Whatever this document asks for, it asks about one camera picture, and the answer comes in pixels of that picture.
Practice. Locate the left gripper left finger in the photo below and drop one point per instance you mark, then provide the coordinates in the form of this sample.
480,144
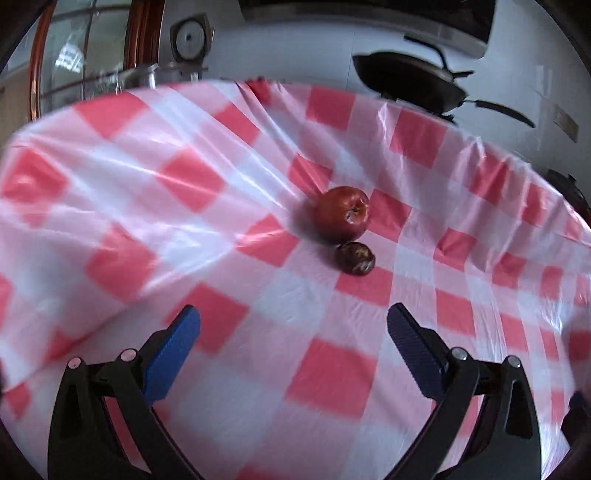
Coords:
83,443

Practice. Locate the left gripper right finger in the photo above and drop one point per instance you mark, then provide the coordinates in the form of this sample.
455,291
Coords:
505,442

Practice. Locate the red white checkered tablecloth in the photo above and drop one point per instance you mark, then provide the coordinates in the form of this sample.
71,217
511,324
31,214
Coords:
118,212

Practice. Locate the dark wrinkled passion fruit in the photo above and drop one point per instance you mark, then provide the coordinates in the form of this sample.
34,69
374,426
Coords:
355,258

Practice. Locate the red apple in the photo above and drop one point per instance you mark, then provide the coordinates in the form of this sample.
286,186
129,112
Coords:
342,214

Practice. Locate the black wok pan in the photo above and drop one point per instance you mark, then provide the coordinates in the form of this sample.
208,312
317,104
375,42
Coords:
433,88

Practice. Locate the steel pot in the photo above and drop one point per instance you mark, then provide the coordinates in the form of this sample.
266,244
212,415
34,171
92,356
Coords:
154,75

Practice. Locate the wooden door frame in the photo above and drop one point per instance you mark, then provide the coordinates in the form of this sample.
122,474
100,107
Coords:
36,59

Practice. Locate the round wall fan vent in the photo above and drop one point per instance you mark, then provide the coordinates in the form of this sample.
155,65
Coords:
191,39

